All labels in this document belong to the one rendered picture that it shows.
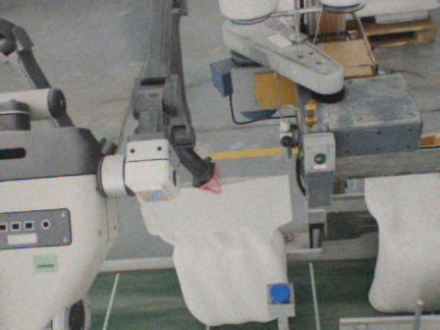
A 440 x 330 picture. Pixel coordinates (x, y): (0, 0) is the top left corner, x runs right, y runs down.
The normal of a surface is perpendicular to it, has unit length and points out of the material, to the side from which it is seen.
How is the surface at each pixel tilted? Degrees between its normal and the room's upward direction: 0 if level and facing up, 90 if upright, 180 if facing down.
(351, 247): 90
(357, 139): 90
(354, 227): 90
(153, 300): 0
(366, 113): 0
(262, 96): 90
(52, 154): 50
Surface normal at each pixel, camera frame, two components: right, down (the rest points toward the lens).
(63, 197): -0.12, 0.00
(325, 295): -0.14, -0.76
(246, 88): -0.04, 0.64
